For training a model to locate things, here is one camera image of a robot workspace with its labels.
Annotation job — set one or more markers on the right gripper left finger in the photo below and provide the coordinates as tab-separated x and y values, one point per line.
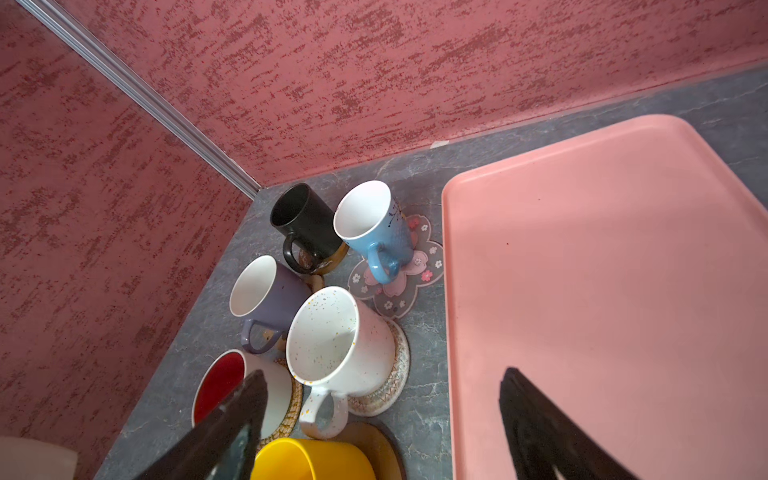
224	444

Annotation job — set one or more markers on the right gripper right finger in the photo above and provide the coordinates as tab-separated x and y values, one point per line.
544	443

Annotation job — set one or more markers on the yellow mug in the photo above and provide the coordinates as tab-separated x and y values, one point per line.
288	458

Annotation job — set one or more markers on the red inside white mug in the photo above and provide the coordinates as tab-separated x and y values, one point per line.
228	371

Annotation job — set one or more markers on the white mug back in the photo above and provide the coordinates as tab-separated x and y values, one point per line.
339	347

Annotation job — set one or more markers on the brown wooden round coaster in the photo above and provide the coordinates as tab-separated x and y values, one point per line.
377	447

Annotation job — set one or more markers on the beige woven round coaster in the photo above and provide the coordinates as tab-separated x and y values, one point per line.
382	399

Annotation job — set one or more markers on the purple mug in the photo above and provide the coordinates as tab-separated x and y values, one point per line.
267	294

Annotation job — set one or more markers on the paw print cork coaster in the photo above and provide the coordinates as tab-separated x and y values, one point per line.
314	282

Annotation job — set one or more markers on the pink flower coaster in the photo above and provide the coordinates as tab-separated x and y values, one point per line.
394	300

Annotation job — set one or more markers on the dark glossy brown coaster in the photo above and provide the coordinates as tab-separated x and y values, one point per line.
324	266

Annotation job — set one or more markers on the black mug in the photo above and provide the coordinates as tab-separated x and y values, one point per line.
306	222

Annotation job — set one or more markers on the blue mug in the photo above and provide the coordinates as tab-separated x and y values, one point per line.
371	222

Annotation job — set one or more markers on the pink tray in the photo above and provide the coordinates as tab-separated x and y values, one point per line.
624	272

